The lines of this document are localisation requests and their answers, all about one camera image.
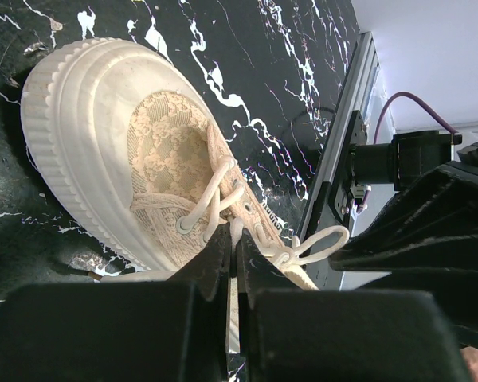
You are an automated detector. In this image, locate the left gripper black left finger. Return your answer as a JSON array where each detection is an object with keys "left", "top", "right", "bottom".
[{"left": 0, "top": 225, "right": 232, "bottom": 381}]

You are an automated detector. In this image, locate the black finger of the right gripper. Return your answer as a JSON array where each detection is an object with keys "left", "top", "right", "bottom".
[{"left": 328, "top": 161, "right": 478, "bottom": 303}]

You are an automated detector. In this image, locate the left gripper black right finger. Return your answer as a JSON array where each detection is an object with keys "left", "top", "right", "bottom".
[{"left": 237, "top": 232, "right": 471, "bottom": 381}]

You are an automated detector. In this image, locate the cream shoelace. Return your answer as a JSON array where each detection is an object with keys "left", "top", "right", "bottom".
[{"left": 87, "top": 157, "right": 351, "bottom": 284}]

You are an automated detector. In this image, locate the beige sneaker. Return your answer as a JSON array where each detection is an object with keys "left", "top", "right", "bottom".
[{"left": 21, "top": 38, "right": 315, "bottom": 290}]

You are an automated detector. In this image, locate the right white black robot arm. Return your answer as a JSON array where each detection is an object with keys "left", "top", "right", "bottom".
[{"left": 329, "top": 131, "right": 478, "bottom": 301}]

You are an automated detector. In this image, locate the black marble pattern mat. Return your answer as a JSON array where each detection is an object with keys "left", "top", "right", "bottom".
[{"left": 0, "top": 1, "right": 358, "bottom": 302}]

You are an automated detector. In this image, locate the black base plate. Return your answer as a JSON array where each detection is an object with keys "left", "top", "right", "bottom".
[{"left": 296, "top": 31, "right": 382, "bottom": 290}]

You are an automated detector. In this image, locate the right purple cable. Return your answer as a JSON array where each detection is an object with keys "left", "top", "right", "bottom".
[{"left": 358, "top": 91, "right": 461, "bottom": 212}]

